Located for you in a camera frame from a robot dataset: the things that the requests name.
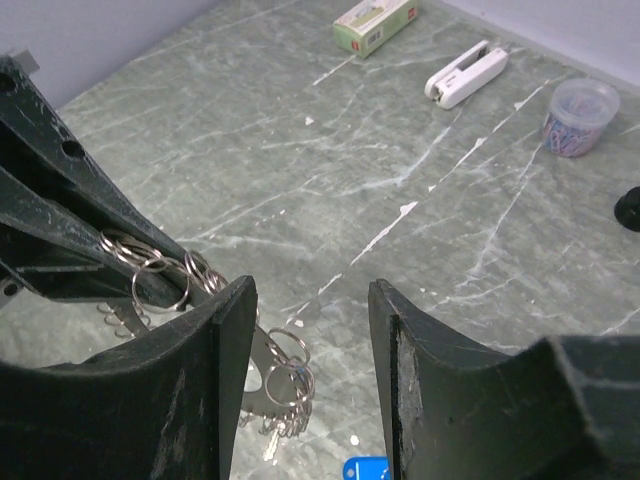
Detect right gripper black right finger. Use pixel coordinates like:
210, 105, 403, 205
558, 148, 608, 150
368, 279, 639, 479

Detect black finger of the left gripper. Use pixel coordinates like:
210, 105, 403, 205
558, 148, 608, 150
1, 56, 207, 300
1, 169, 186, 307

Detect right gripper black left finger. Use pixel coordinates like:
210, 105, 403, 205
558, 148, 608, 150
1, 276, 258, 479

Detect blue tagged key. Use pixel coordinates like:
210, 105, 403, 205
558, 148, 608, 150
342, 456, 391, 480

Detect clear cup of paperclips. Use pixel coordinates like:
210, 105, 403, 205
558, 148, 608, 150
542, 78, 620, 158

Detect green white staple box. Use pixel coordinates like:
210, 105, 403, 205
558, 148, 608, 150
333, 0, 419, 58

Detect white stapler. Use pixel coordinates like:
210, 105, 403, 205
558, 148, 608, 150
424, 40, 508, 110

